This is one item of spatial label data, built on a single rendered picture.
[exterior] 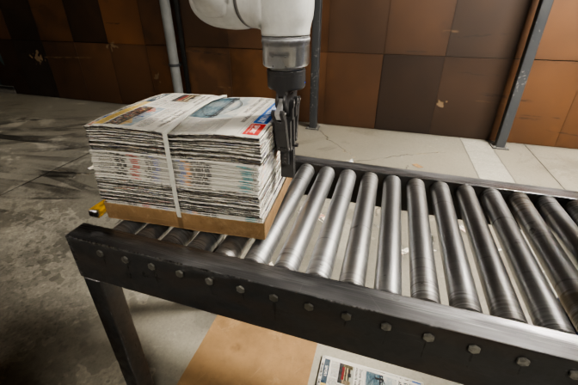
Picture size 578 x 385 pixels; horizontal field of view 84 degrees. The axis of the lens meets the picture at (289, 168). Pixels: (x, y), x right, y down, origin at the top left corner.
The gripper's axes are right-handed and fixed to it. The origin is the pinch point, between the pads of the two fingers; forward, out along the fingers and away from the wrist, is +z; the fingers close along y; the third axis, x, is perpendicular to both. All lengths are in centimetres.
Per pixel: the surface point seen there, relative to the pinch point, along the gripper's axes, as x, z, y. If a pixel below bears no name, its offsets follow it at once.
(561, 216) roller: 62, 14, -17
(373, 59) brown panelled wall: 1, 19, -292
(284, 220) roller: -0.3, 14.1, 2.7
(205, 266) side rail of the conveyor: -9.8, 13.1, 22.2
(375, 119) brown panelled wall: 10, 83, -294
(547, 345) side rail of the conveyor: 46, 14, 22
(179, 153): -17.8, -5.7, 13.3
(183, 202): -18.5, 5.2, 13.9
